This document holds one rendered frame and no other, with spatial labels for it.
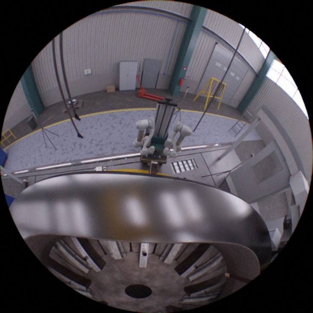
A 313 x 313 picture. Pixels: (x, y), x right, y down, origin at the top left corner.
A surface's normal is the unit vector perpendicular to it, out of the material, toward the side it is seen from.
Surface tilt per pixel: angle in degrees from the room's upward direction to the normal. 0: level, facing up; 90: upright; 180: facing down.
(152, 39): 90
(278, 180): 90
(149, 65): 90
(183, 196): 0
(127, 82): 90
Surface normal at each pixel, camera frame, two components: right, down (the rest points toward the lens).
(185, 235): 0.18, -0.52
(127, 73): 0.26, 0.84
